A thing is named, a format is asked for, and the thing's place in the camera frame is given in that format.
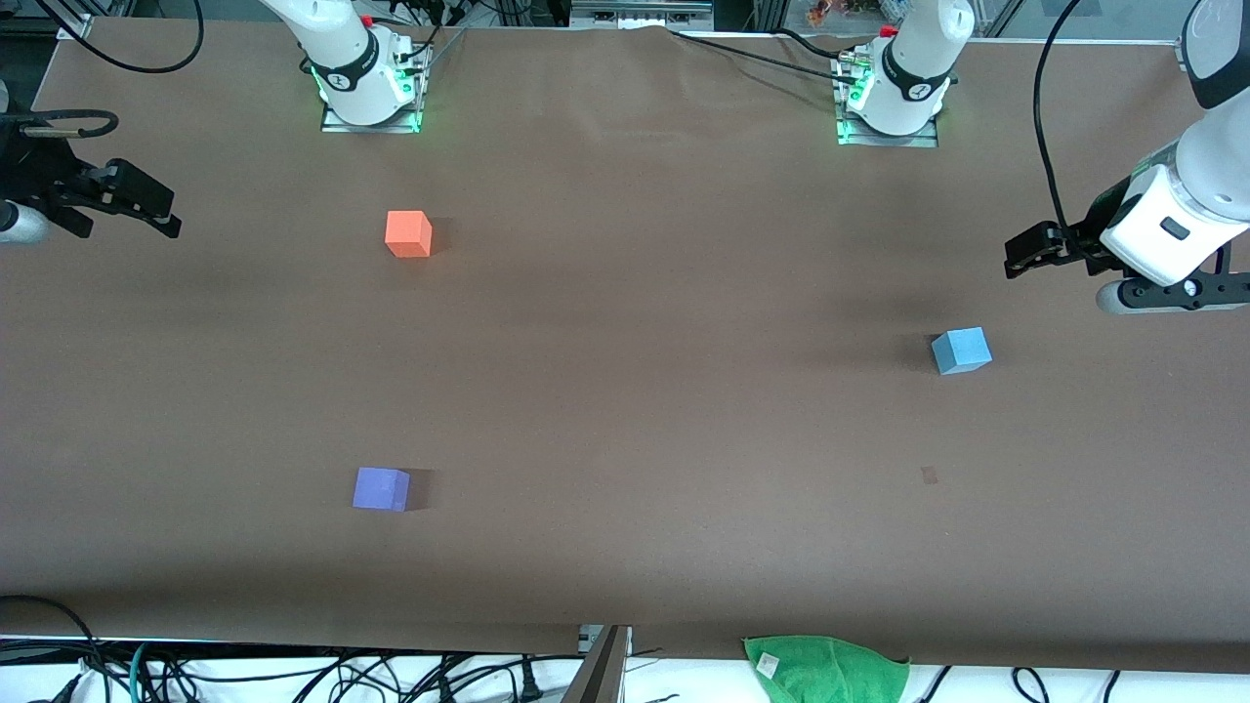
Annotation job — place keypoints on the aluminium frame rail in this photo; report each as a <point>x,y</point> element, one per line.
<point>640,14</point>

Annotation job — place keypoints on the orange toy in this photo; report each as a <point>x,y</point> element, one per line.
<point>830,10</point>

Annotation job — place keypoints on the green microfibre cloth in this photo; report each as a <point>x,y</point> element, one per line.
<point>830,674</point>

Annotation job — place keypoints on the purple foam block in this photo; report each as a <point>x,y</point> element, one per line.
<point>380,489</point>

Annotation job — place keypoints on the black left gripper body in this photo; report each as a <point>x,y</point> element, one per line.
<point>1077,245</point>

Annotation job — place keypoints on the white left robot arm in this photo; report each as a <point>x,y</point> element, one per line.
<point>1216,166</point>

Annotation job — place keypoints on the blue foam block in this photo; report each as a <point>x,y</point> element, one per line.
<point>961,351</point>

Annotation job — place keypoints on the orange foam block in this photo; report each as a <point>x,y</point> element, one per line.
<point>407,234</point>

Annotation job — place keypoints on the aluminium profile bar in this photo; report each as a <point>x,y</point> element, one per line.
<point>598,679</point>

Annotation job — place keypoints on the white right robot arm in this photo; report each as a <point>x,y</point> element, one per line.
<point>342,59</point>

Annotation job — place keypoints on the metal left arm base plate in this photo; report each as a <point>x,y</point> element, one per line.
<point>928,140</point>

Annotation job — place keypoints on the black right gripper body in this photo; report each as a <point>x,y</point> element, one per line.
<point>34,176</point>

